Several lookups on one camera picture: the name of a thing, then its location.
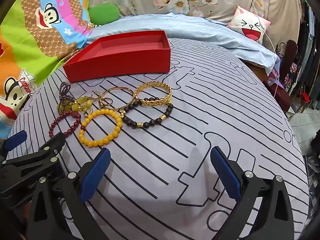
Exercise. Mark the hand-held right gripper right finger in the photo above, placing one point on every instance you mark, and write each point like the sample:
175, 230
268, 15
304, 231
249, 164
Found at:
225, 175

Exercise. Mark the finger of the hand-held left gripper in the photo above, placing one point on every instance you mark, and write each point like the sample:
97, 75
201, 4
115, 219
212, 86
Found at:
53, 145
16, 138

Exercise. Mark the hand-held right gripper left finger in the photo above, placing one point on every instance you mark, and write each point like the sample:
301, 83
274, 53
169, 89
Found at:
96, 175

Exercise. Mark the gold hoop earring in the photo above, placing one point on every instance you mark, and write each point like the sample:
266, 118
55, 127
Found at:
95, 95

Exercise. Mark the thin gold charm bangle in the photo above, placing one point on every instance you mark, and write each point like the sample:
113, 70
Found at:
120, 88

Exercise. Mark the red cardboard box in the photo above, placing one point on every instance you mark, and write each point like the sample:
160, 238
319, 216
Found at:
112, 65

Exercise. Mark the dark cloth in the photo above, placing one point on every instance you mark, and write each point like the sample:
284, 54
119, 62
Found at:
312, 170

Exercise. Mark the cartoon monkey blanket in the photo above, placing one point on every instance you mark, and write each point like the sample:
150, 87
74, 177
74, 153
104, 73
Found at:
30, 42

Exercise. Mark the dark ornate chair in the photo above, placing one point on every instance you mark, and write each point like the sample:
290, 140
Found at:
291, 55

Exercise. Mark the green pillow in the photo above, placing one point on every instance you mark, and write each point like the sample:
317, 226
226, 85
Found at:
103, 15

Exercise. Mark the light blue sheet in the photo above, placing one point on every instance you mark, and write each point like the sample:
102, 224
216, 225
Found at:
200, 32

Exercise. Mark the pink cat face pillow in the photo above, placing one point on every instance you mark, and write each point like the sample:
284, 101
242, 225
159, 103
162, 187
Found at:
250, 27

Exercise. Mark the hanging clothes rack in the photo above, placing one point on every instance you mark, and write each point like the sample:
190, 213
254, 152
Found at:
310, 42

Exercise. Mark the brown wooden bed frame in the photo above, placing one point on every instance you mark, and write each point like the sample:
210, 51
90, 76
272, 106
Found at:
265, 77

